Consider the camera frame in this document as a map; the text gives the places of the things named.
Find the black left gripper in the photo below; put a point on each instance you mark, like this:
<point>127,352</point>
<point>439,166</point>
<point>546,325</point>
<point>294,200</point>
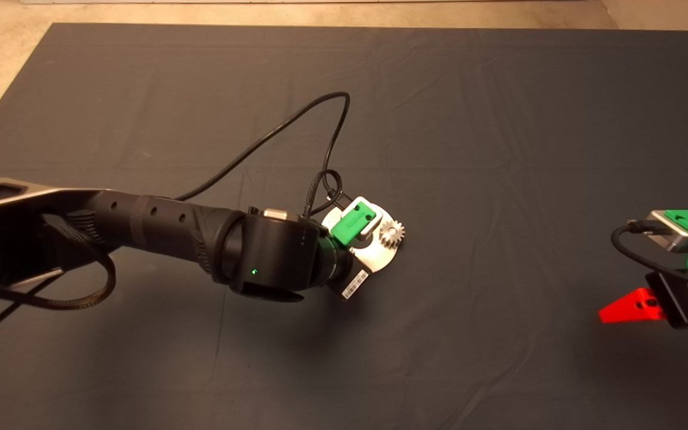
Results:
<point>353,282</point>

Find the small steel planetary gear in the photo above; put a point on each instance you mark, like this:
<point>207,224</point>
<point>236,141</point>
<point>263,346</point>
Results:
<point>395,239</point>

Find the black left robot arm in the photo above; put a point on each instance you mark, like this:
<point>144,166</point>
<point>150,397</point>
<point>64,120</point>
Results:
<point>153,224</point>

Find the round metal carrier plate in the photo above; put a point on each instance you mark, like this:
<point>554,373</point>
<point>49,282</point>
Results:
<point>380,258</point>

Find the dark grey table cloth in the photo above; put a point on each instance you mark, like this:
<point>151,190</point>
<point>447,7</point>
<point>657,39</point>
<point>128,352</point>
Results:
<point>499,358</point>

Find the green left camera mount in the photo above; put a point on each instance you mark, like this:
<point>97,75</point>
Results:
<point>351,226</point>

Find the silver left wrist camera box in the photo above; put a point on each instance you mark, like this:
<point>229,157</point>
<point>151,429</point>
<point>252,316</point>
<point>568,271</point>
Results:
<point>377,215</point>

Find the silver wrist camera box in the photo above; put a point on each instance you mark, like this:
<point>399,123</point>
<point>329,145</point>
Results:
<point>377,215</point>
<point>673,234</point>

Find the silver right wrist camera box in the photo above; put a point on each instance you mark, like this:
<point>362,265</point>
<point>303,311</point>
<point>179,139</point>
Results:
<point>673,234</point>

